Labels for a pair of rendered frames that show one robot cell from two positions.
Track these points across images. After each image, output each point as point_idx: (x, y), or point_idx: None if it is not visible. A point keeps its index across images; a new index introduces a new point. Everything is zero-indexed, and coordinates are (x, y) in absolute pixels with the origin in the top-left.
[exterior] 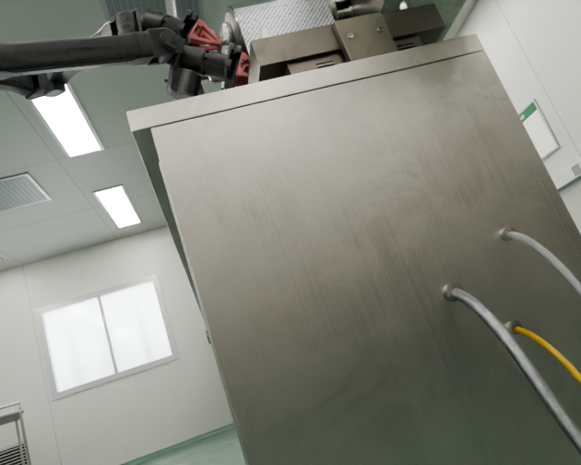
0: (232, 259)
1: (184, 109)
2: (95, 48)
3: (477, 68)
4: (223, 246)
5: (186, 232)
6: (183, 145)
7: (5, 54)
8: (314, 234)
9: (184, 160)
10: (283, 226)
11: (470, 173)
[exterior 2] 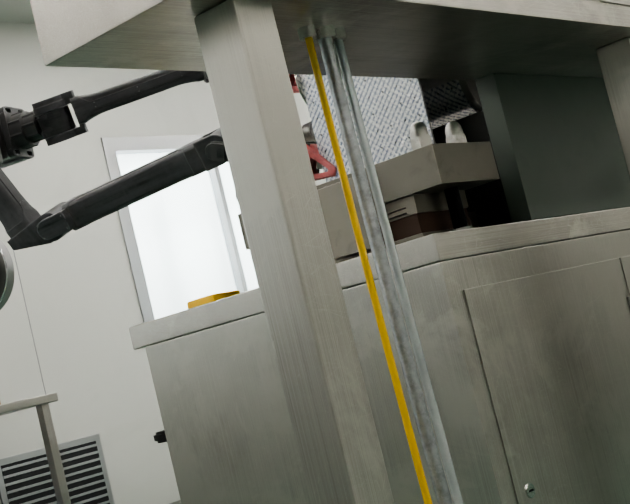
0: (203, 486)
1: (166, 329)
2: (150, 180)
3: (426, 290)
4: (196, 473)
5: (173, 455)
6: (167, 368)
7: (79, 212)
8: (259, 475)
9: (168, 383)
10: (237, 462)
11: (401, 434)
